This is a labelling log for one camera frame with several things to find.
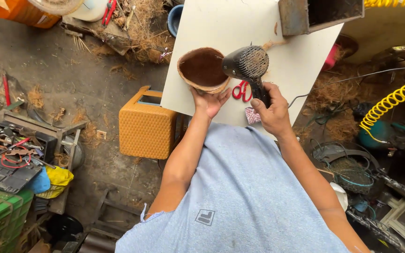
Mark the white wooden frame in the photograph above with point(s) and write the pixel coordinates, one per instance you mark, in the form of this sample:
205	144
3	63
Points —
404	221

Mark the person's left hand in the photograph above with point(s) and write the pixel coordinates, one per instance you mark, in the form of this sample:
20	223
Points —
207	102

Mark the red plastic container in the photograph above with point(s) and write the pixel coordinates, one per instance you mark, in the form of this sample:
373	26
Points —
331	58

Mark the patterned red white cloth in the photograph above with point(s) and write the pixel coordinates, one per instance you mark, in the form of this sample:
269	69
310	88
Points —
252	116

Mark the blue plastic bucket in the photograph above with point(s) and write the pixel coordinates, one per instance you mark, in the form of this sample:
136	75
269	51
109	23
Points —
174	19

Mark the person's right hand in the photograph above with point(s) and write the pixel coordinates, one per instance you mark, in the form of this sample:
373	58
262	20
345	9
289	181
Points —
275	113

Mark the black hair dryer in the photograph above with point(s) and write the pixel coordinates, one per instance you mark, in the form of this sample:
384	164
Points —
246	68

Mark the teal air compressor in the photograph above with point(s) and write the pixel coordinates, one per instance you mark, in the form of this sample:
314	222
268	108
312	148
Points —
392	135

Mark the white plastic container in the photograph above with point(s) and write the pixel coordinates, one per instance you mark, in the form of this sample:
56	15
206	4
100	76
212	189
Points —
88	8

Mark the heap of coconut fibre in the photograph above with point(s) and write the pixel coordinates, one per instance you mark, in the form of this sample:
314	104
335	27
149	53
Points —
146	31

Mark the green plastic crate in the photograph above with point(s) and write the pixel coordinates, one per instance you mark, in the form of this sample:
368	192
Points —
2	214

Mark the orange plastic barrel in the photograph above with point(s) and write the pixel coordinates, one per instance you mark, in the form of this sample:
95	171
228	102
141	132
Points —
19	12

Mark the rusty metal box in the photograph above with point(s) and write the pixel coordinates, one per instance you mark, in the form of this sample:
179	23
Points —
315	15

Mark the yellow cloth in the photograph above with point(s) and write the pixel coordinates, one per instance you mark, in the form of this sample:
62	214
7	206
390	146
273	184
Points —
57	181

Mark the orange woven plastic stool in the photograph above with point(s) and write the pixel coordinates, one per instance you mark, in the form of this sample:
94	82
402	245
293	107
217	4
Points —
146	128

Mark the cluttered tool table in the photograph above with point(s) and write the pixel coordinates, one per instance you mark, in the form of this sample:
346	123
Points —
16	151

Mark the blue cloth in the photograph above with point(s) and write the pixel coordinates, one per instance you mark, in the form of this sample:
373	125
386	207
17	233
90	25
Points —
39	182

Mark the brown coconut fibre bowl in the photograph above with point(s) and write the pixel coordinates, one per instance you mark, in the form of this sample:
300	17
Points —
202	70

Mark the person's grey blue shirt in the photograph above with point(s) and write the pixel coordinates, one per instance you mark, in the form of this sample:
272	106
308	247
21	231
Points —
230	196

